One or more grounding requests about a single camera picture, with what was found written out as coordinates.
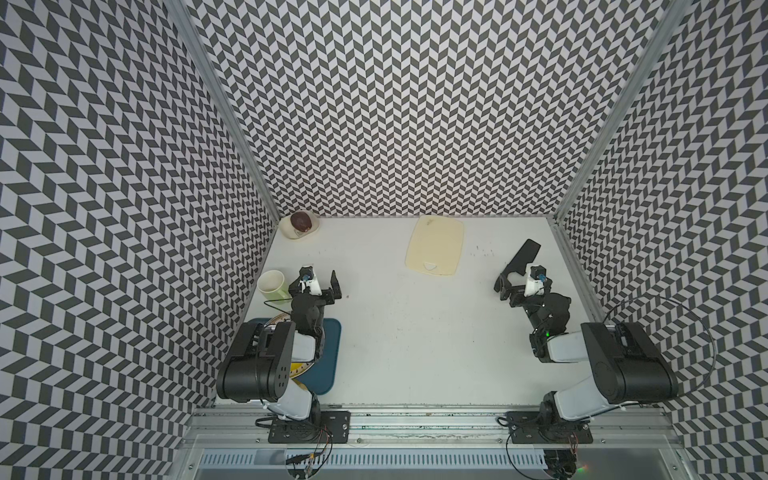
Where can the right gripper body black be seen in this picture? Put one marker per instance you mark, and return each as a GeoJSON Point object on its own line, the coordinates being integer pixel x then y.
{"type": "Point", "coordinates": [534, 301]}

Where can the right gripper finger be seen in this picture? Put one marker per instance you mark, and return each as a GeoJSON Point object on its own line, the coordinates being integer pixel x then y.
{"type": "Point", "coordinates": [517, 297]}
{"type": "Point", "coordinates": [503, 287]}

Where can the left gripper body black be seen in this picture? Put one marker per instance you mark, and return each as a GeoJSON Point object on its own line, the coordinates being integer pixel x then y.
{"type": "Point", "coordinates": [325, 299]}

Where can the black cleaver knife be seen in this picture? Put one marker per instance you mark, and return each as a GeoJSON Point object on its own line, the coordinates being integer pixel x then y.
{"type": "Point", "coordinates": [526, 255]}

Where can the cream plastic cutting board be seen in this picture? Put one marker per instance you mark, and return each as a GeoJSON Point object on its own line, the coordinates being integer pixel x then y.
{"type": "Point", "coordinates": [435, 246]}

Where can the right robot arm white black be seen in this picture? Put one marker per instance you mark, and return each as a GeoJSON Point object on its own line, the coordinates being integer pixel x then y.
{"type": "Point", "coordinates": [626, 367]}

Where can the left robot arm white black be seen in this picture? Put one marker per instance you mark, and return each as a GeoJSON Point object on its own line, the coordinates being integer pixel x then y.
{"type": "Point", "coordinates": [300, 404]}

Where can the green white mug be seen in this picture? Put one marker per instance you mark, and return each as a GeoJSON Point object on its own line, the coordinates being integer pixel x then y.
{"type": "Point", "coordinates": [272, 285]}

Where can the cream small bowl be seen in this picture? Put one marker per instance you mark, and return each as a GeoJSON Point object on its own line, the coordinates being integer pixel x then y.
{"type": "Point", "coordinates": [287, 230]}

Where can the dark red plum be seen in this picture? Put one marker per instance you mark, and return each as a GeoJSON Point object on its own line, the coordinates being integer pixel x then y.
{"type": "Point", "coordinates": [301, 222]}

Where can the teal tray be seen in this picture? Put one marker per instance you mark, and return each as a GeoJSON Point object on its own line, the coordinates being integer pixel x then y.
{"type": "Point", "coordinates": [327, 360]}

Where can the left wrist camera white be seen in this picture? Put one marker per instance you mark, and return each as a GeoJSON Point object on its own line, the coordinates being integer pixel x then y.
{"type": "Point", "coordinates": [308, 282]}

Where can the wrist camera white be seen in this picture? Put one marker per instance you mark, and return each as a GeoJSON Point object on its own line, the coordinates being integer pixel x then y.
{"type": "Point", "coordinates": [308, 282]}
{"type": "Point", "coordinates": [537, 281]}

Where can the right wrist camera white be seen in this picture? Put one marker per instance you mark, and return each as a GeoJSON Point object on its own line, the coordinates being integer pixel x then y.
{"type": "Point", "coordinates": [537, 281]}

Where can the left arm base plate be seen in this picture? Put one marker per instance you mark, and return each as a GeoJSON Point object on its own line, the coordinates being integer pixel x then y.
{"type": "Point", "coordinates": [330, 427]}

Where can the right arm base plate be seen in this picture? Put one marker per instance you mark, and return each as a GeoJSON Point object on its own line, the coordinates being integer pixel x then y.
{"type": "Point", "coordinates": [527, 427]}

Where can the aluminium front rail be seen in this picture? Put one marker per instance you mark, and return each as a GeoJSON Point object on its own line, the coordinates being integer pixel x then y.
{"type": "Point", "coordinates": [387, 426]}

